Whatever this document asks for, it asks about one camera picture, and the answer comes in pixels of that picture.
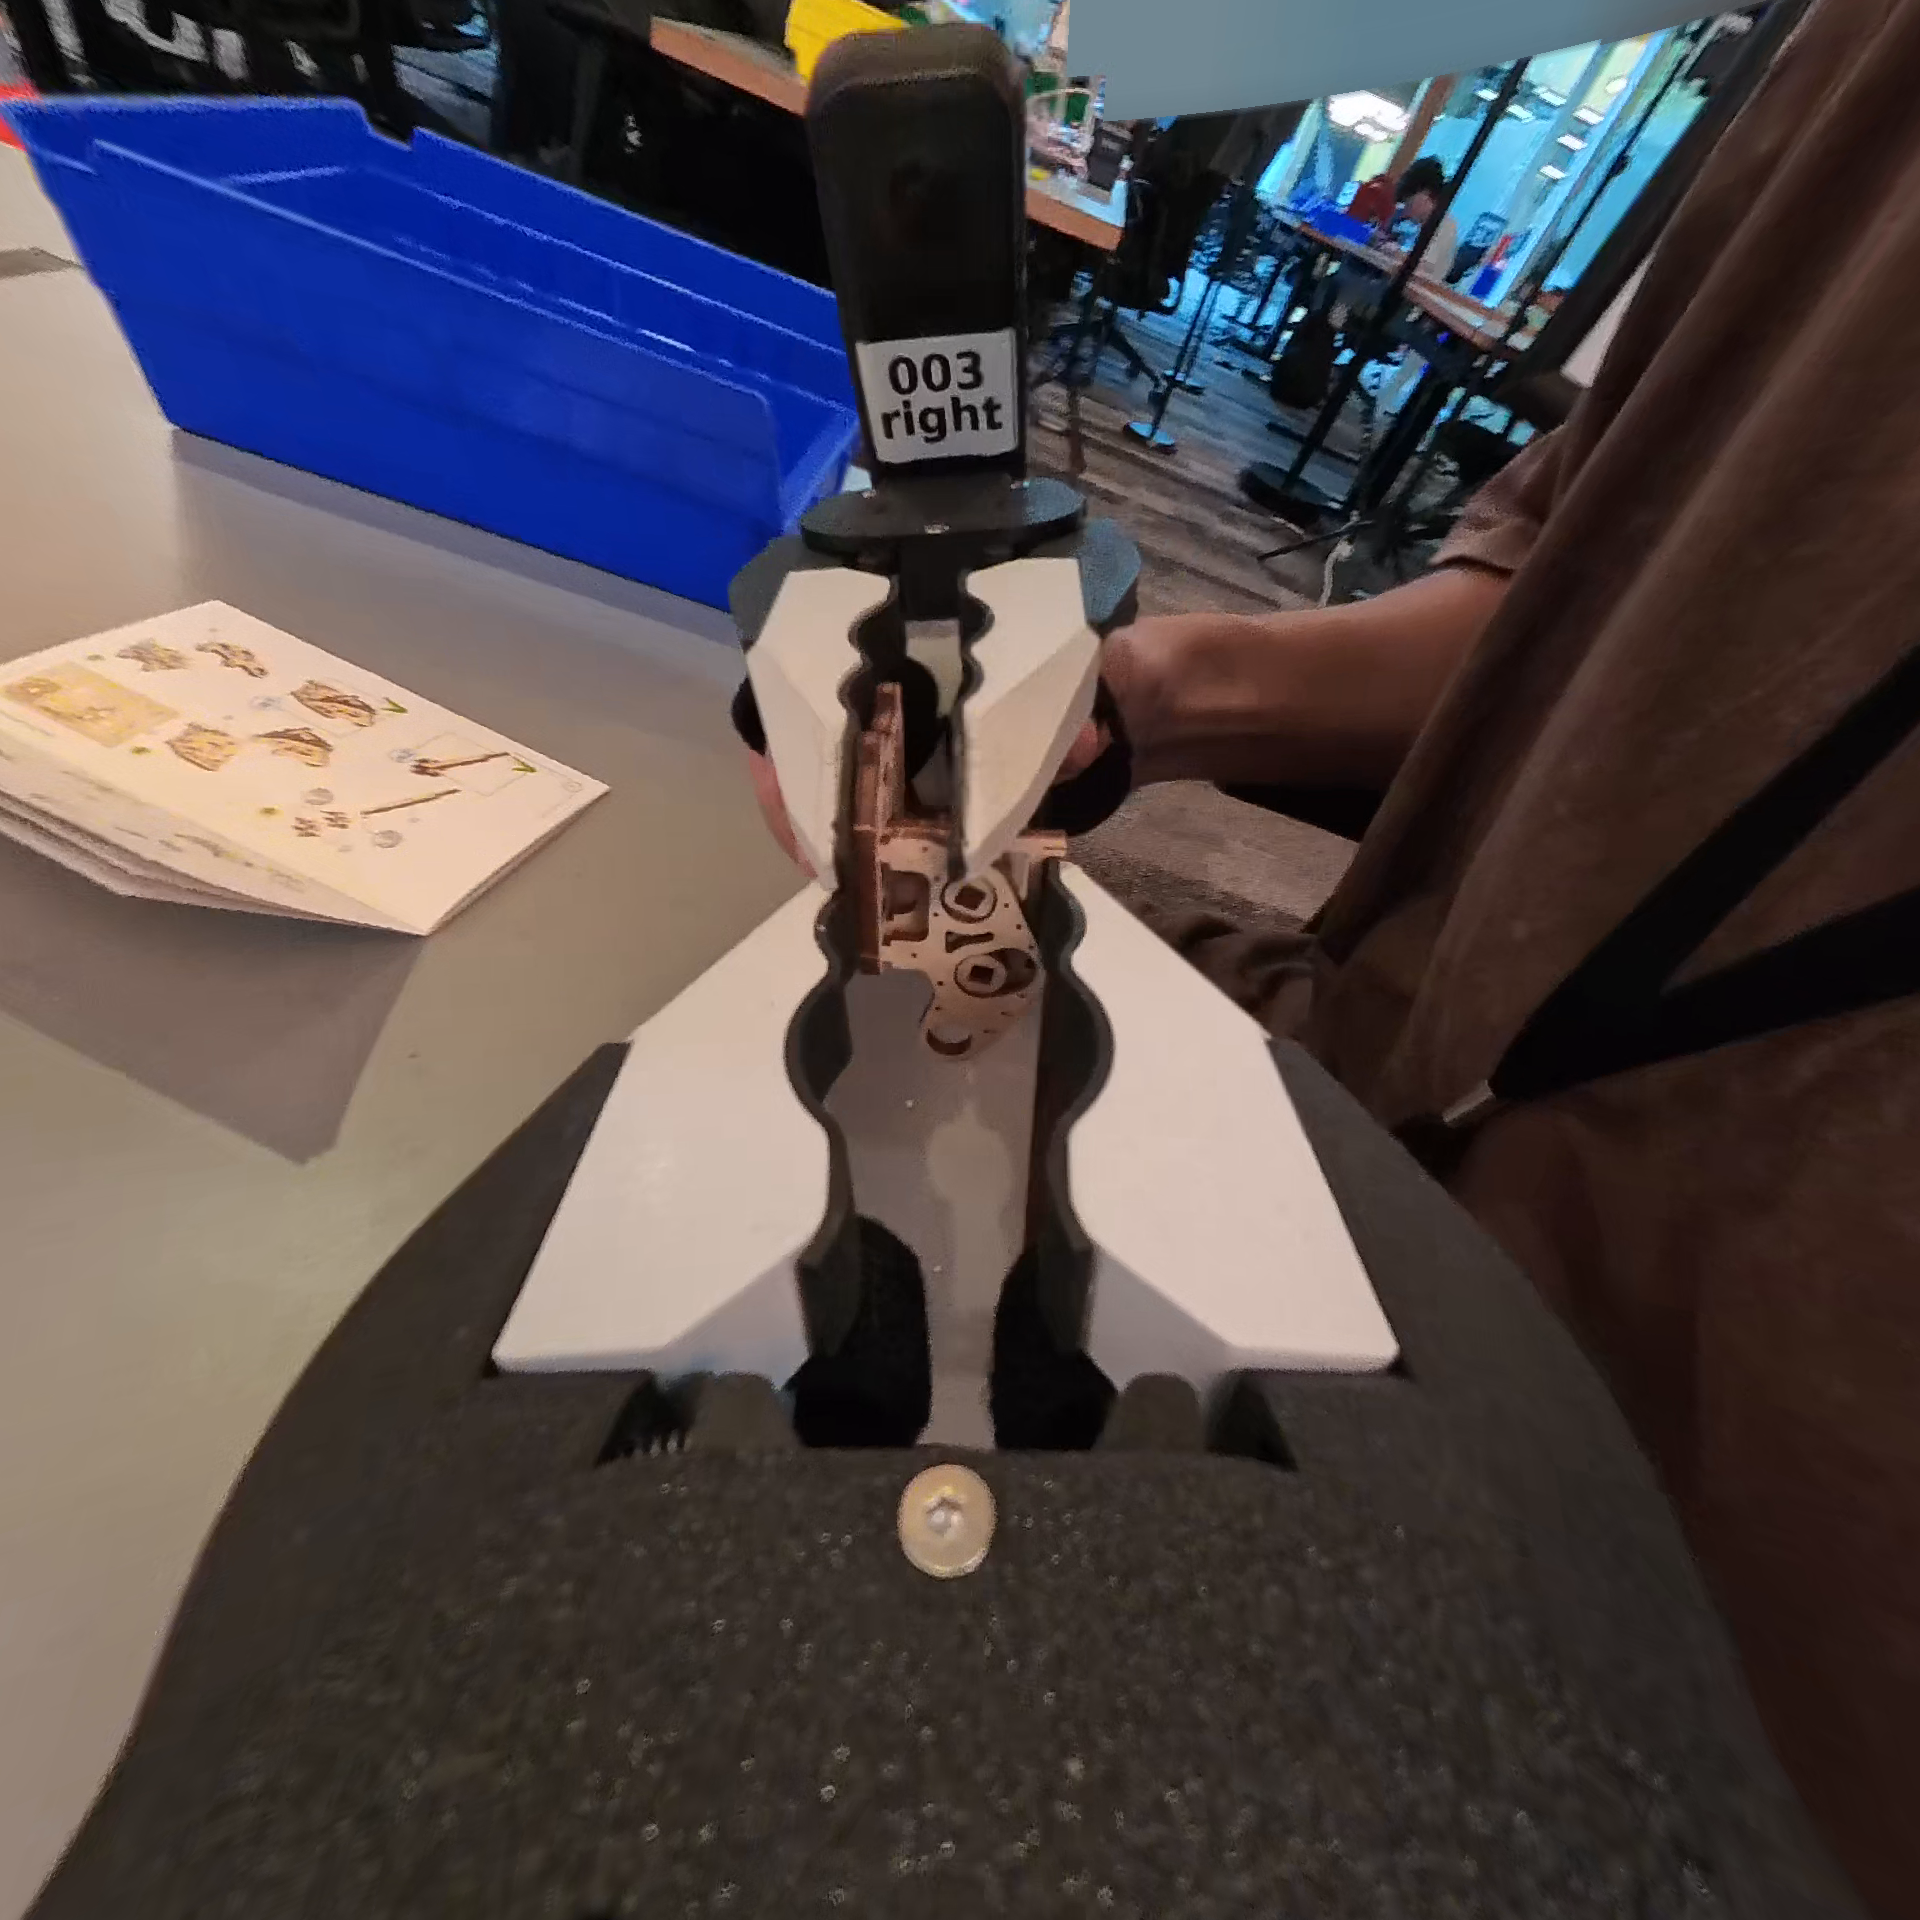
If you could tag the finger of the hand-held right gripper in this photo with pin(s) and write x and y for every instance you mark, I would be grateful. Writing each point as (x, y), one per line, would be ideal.
(1028, 690)
(803, 706)

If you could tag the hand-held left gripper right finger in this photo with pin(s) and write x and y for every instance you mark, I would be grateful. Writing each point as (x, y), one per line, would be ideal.
(1215, 1186)

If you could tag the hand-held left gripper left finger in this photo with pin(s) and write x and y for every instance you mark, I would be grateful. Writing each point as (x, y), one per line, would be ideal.
(675, 1186)

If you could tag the narrow wooden model panel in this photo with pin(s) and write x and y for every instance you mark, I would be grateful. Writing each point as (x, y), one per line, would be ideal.
(877, 795)

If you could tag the wooden model plate with holes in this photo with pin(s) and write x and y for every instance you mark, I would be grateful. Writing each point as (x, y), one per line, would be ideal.
(967, 952)

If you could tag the person's right forearm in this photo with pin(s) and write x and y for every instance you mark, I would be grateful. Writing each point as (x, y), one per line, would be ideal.
(1336, 676)

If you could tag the person's right hand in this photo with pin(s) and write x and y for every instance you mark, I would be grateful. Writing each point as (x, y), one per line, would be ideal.
(1147, 706)

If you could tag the wooden background table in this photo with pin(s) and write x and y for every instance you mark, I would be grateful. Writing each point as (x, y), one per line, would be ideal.
(1073, 210)

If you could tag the yellow plastic bin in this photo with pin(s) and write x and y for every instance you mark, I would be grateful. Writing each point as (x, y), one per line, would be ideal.
(840, 18)

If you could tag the person's leg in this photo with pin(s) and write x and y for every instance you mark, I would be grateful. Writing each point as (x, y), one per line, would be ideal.
(1215, 856)

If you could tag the blue plastic bin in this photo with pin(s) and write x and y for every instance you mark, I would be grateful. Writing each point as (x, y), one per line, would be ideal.
(375, 195)
(496, 435)

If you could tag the black stand pole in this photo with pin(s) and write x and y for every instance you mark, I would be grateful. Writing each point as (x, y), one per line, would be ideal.
(1380, 286)

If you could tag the background office desk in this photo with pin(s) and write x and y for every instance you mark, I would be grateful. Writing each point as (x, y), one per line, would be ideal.
(1426, 300)

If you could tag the illustrated instruction booklet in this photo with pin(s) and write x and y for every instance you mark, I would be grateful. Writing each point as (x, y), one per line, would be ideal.
(270, 781)

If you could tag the person in brown shirt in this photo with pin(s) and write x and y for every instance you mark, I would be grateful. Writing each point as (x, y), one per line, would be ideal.
(1726, 601)

